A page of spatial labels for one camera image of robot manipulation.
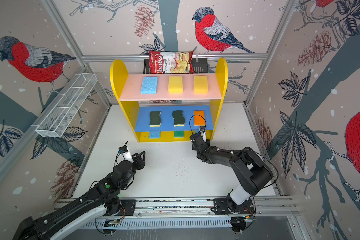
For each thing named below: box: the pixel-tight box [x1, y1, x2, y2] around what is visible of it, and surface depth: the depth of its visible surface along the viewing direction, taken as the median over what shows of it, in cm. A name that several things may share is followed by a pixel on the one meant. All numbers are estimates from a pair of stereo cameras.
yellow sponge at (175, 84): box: [168, 76, 183, 94], surface depth 71 cm
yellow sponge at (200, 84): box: [193, 75, 209, 94], surface depth 73 cm
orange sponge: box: [194, 110, 206, 127], surface depth 92 cm
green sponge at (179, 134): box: [174, 130, 185, 138], surface depth 101 cm
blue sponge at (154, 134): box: [149, 131, 161, 139], surface depth 102 cm
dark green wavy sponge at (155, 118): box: [149, 111, 161, 127], surface depth 92 cm
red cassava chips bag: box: [149, 50, 195, 74], surface depth 90 cm
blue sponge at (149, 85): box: [140, 76, 158, 94], surface depth 74 cm
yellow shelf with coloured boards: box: [110, 58, 229, 142], surface depth 77 cm
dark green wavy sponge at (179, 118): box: [172, 110, 185, 127], surface depth 94 cm
